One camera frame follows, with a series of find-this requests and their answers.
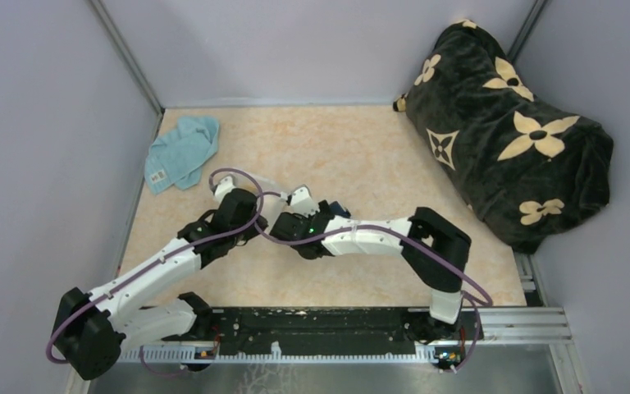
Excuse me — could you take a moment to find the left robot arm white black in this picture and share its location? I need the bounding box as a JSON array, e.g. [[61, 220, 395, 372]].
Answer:
[[45, 188, 267, 380]]

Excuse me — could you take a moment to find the light blue towel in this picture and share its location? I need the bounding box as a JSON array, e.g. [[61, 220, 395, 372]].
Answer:
[[144, 117, 220, 195]]

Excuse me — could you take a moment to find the aluminium frame rail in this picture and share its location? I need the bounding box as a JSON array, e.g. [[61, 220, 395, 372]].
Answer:
[[116, 307, 572, 365]]

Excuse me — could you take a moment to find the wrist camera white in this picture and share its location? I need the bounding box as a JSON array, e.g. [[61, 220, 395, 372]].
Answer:
[[287, 185, 319, 217], [213, 175, 236, 203]]

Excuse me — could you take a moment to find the black floral blanket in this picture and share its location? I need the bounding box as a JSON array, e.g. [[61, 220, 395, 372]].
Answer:
[[393, 20, 614, 254]]

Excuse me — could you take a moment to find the white plastic card tray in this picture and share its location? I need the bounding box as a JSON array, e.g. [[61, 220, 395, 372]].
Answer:
[[250, 173, 292, 225]]

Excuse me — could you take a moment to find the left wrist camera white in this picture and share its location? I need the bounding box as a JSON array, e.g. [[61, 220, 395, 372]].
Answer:
[[213, 175, 236, 203]]

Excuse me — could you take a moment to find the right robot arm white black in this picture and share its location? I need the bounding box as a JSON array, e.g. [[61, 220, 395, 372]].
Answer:
[[269, 200, 472, 338]]

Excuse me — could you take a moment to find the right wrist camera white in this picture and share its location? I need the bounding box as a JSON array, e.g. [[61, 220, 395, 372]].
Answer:
[[287, 185, 319, 217]]

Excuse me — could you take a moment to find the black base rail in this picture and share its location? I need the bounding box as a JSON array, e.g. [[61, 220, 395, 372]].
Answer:
[[161, 305, 485, 358]]

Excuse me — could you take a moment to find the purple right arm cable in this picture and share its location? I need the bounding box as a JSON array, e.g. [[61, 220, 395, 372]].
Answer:
[[252, 214, 495, 373]]

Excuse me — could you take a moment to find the navy blue card holder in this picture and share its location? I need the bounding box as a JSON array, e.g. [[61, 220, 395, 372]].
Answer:
[[329, 201, 351, 218]]

